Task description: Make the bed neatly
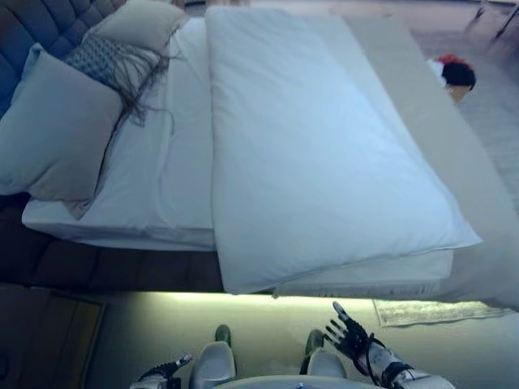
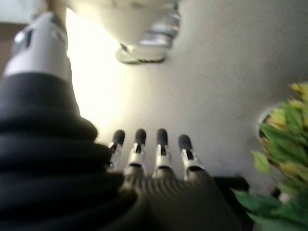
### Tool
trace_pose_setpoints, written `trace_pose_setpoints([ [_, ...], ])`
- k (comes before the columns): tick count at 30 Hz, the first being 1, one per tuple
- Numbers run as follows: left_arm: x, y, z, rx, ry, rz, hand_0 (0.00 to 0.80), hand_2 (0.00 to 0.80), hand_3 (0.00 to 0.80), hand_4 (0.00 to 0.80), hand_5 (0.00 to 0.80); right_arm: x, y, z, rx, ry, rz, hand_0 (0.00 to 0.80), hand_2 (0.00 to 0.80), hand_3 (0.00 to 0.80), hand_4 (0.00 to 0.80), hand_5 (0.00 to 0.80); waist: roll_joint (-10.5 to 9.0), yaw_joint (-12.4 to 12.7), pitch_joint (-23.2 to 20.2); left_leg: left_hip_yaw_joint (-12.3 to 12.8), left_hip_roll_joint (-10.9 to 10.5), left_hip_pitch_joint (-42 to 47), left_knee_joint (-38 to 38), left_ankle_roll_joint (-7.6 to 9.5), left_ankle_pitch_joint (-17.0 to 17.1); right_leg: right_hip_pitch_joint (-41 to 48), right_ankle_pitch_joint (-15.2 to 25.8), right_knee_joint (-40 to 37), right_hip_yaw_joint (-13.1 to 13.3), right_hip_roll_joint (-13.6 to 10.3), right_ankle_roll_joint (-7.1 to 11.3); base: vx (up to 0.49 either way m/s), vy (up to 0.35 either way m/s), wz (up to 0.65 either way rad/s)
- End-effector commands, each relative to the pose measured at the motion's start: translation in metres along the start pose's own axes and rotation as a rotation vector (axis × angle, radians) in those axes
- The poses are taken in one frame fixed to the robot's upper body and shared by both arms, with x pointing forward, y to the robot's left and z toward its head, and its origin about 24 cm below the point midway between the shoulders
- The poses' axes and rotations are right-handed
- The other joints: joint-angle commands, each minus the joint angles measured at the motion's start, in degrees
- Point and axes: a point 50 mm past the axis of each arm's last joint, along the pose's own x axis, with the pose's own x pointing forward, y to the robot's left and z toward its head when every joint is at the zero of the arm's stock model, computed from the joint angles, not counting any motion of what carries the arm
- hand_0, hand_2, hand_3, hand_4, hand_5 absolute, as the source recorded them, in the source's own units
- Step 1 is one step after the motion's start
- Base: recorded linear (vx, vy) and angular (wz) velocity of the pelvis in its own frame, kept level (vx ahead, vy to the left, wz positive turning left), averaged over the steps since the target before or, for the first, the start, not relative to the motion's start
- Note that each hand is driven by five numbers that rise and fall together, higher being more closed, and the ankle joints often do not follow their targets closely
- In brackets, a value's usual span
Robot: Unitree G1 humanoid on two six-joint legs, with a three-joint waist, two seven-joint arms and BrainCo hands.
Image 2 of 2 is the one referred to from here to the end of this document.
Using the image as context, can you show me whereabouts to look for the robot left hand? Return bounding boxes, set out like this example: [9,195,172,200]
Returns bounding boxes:
[0,11,244,231]

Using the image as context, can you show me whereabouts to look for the green plant yellow flowers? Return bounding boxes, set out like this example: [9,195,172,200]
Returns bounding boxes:
[232,81,308,231]

